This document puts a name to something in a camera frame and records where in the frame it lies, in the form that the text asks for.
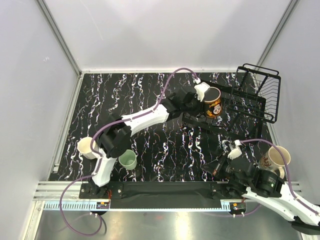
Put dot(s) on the slotted cable duct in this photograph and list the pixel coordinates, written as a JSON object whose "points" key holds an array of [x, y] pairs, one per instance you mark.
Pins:
{"points": [[138, 206]]}

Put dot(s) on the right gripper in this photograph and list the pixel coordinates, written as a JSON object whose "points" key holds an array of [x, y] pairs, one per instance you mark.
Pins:
{"points": [[212, 166]]}

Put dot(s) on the black wire dish rack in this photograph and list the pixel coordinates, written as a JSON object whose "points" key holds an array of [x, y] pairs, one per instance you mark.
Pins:
{"points": [[249, 99]]}

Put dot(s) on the black skull mug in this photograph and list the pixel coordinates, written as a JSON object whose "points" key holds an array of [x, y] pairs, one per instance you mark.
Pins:
{"points": [[212, 105]]}

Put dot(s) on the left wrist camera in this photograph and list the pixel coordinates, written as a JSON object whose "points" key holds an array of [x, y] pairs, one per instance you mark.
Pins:
{"points": [[201, 88]]}

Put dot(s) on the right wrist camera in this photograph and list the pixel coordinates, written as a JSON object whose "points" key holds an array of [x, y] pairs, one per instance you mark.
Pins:
{"points": [[232, 148]]}

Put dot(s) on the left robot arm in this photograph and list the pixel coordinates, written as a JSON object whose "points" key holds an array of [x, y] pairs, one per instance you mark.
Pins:
{"points": [[114, 139]]}

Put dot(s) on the beige printed mug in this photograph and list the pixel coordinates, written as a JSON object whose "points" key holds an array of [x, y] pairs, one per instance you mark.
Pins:
{"points": [[271, 161]]}

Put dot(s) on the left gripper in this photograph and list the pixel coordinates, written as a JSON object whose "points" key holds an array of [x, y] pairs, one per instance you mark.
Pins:
{"points": [[199, 108]]}

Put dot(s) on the green cup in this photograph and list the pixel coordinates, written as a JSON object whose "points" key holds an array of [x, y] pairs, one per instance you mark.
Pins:
{"points": [[128, 160]]}

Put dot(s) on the cream cup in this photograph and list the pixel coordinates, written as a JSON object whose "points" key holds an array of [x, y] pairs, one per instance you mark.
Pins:
{"points": [[84, 147]]}

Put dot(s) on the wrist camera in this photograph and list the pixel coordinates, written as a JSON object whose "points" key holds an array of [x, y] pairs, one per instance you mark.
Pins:
{"points": [[201, 88], [232, 148]]}

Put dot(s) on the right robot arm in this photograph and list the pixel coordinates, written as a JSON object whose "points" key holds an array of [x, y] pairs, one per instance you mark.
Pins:
{"points": [[245, 180]]}

